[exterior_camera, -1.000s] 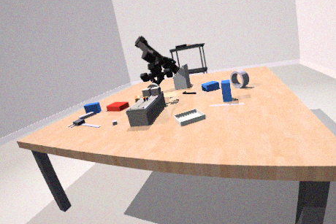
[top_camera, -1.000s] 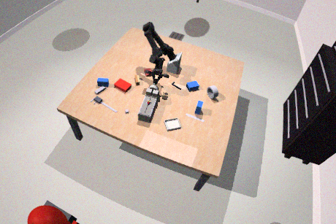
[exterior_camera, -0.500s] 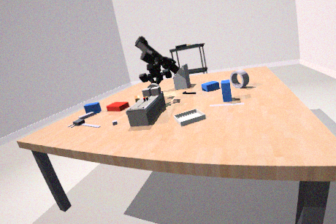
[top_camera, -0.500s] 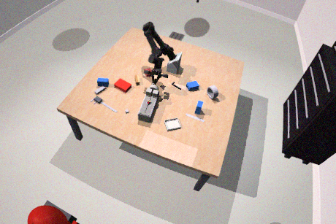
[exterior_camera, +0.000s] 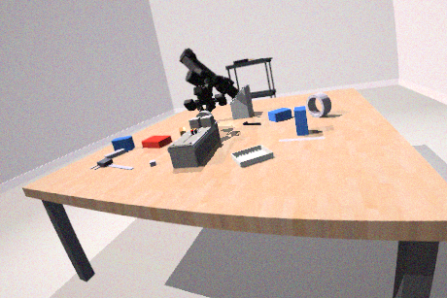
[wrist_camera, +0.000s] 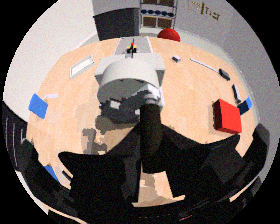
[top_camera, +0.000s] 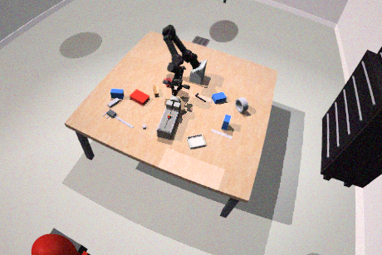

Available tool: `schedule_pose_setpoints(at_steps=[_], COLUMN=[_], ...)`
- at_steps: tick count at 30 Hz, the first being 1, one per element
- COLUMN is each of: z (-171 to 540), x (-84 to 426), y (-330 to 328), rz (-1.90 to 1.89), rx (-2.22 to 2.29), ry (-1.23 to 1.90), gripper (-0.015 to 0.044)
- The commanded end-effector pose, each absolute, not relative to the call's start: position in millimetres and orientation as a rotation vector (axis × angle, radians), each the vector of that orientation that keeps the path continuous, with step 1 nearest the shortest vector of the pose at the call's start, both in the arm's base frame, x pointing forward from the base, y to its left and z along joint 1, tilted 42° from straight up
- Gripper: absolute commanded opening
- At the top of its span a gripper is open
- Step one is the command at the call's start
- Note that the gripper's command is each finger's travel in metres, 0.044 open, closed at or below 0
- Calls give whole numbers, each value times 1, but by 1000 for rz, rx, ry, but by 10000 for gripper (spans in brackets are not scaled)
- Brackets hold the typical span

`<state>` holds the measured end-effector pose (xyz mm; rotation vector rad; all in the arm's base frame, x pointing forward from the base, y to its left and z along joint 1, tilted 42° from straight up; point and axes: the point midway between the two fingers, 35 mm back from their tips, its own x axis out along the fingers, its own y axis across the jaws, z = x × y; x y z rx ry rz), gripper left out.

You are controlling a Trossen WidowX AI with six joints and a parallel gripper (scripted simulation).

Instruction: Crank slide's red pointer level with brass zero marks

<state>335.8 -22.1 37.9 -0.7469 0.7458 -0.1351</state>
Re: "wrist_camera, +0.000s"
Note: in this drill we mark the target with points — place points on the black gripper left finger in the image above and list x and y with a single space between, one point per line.
121 165

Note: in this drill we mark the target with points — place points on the blue rectangular block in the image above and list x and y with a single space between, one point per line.
38 106
51 170
245 106

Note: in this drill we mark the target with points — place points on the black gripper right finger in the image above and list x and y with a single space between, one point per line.
185 158

